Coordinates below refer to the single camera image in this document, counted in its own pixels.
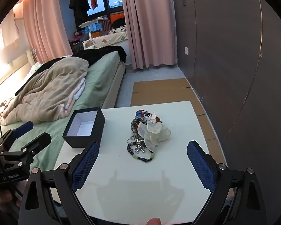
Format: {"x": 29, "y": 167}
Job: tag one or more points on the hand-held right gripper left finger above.
{"x": 84, "y": 166}

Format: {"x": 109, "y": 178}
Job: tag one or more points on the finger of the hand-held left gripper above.
{"x": 22, "y": 130}
{"x": 37, "y": 143}

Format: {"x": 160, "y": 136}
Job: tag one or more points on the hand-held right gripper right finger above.
{"x": 201, "y": 166}

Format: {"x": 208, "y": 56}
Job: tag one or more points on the black gift box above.
{"x": 82, "y": 141}

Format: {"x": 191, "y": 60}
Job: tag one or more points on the white organza pouch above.
{"x": 152, "y": 127}

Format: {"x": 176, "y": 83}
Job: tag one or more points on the pile of mixed jewelry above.
{"x": 137, "y": 121}

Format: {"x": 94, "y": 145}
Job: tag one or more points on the person's left hand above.
{"x": 4, "y": 196}

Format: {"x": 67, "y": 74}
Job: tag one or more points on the person's right hand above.
{"x": 153, "y": 221}

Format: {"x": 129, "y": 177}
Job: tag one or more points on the beige blanket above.
{"x": 49, "y": 86}

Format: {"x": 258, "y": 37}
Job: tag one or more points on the pink and white cloth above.
{"x": 80, "y": 86}

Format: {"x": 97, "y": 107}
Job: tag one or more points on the flattened cardboard sheet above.
{"x": 159, "y": 91}

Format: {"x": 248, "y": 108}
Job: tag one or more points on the bed with green sheet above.
{"x": 100, "y": 75}

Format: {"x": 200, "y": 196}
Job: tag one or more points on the pink curtain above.
{"x": 149, "y": 28}
{"x": 46, "y": 23}

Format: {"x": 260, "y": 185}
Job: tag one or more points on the black cloth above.
{"x": 100, "y": 51}

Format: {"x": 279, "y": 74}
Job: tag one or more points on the cartoon printed bedding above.
{"x": 112, "y": 36}

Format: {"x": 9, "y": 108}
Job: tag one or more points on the black hanging clothes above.
{"x": 79, "y": 2}

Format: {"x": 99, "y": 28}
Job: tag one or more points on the orange storage box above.
{"x": 117, "y": 18}

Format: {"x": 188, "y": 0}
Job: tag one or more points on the white wall switch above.
{"x": 186, "y": 50}

